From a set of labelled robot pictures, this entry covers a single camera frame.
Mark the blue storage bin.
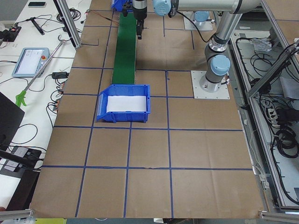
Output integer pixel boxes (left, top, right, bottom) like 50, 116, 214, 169
96, 84, 151, 123
111, 0, 126, 12

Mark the black flat bar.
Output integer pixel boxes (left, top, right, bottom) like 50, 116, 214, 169
29, 17, 45, 35

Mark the white claw grabber tool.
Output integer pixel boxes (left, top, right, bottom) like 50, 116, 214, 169
14, 34, 71, 107

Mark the aluminium frame post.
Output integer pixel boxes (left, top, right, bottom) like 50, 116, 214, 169
53, 0, 81, 49

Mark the black laptop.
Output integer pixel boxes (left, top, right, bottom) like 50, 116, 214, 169
0, 92, 25, 151

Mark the white foam pad left bin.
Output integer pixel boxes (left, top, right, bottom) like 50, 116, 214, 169
107, 96, 147, 112

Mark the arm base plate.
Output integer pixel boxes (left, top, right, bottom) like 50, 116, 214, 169
183, 11, 213, 31
191, 70, 230, 100

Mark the teach pendant tablet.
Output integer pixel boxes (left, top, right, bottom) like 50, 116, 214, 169
12, 48, 50, 78

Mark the near blue storage bin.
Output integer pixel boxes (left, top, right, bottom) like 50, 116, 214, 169
111, 0, 126, 12

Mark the black power adapter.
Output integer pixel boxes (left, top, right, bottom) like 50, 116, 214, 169
51, 71, 69, 79

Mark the far blue storage bin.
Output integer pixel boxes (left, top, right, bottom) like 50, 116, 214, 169
96, 84, 151, 123

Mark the black phone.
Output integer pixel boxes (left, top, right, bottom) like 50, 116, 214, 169
28, 1, 46, 7

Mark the green conveyor belt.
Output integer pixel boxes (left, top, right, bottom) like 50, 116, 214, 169
112, 13, 136, 84

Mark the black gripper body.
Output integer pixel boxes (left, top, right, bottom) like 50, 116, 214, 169
122, 0, 147, 21

